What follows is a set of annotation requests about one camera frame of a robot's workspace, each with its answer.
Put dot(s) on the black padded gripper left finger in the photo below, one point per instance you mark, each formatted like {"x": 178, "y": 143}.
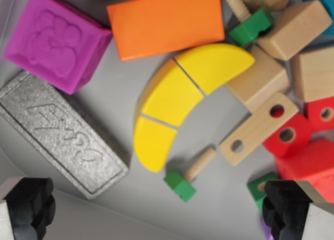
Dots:
{"x": 24, "y": 211}

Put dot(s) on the black padded gripper right finger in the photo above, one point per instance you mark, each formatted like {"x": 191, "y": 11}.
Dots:
{"x": 289, "y": 214}

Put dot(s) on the yellow sliced wooden banana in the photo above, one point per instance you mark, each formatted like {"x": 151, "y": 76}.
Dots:
{"x": 172, "y": 99}

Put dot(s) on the grey plastic bin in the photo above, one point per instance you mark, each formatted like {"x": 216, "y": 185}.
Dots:
{"x": 104, "y": 219}

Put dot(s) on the green wooden cube with holes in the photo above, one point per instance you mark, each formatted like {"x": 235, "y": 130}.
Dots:
{"x": 255, "y": 195}

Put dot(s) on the red house-shaped block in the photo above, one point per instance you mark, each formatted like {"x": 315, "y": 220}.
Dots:
{"x": 310, "y": 167}

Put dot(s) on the silver embossed foam brick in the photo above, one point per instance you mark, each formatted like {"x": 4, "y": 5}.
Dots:
{"x": 60, "y": 135}

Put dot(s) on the wooden strip with holes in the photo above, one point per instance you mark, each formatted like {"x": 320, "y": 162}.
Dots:
{"x": 255, "y": 131}

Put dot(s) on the red wooden cube with hole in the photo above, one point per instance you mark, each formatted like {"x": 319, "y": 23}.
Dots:
{"x": 317, "y": 118}

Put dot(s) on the green-headed wooden bolt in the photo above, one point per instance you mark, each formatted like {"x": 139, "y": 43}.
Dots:
{"x": 180, "y": 189}

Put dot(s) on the purple embossed rubber cube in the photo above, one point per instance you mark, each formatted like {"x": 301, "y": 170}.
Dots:
{"x": 54, "y": 41}

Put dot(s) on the green wooden nut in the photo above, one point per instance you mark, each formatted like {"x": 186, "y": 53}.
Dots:
{"x": 250, "y": 28}

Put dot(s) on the threaded wooden screw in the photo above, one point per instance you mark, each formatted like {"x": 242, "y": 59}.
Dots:
{"x": 236, "y": 4}

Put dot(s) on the orange rectangular wooden block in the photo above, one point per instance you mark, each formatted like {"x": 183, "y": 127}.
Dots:
{"x": 167, "y": 23}

